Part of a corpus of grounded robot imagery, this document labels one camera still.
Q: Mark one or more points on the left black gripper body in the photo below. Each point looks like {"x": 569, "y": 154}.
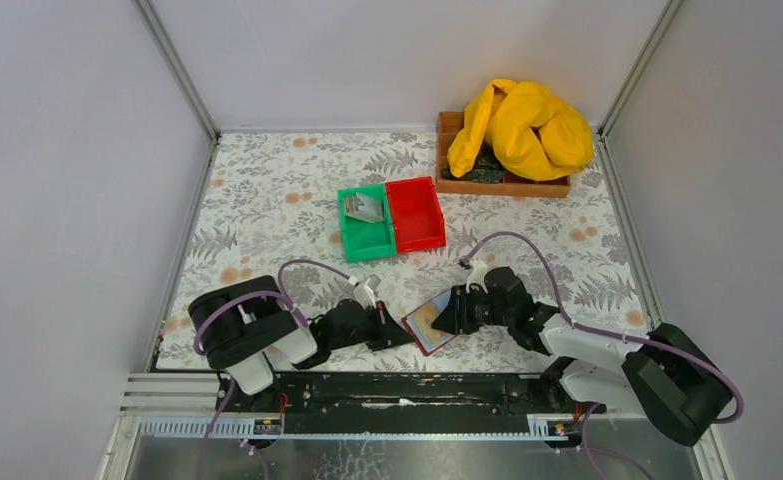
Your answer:
{"x": 377, "y": 325}

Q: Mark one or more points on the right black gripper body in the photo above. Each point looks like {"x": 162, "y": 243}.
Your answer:
{"x": 464, "y": 308}

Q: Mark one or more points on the red leather card holder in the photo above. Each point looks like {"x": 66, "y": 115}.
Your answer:
{"x": 439, "y": 301}

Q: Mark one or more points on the green plastic bin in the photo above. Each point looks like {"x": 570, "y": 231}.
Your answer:
{"x": 365, "y": 241}

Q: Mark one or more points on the red plastic bin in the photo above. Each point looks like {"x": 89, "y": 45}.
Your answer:
{"x": 417, "y": 216}

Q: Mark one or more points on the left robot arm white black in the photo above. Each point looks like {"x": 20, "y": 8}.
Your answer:
{"x": 236, "y": 326}

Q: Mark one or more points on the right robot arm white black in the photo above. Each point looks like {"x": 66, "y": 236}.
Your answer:
{"x": 661, "y": 375}

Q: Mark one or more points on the silver cards in green bin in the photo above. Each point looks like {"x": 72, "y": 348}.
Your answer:
{"x": 363, "y": 208}

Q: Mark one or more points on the dark green item in tray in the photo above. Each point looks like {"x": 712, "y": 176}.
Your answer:
{"x": 487, "y": 169}

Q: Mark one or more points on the yellow cloth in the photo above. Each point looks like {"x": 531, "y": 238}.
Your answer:
{"x": 532, "y": 132}

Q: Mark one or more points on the wooden tray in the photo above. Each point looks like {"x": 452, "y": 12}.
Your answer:
{"x": 449, "y": 124}

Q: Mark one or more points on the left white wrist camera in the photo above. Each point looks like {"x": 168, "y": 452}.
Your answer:
{"x": 365, "y": 291}

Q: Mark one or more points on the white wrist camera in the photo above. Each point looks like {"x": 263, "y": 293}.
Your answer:
{"x": 477, "y": 270}
{"x": 365, "y": 291}

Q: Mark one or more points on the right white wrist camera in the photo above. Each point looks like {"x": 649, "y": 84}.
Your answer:
{"x": 477, "y": 270}

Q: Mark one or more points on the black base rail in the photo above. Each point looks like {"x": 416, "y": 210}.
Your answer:
{"x": 316, "y": 403}

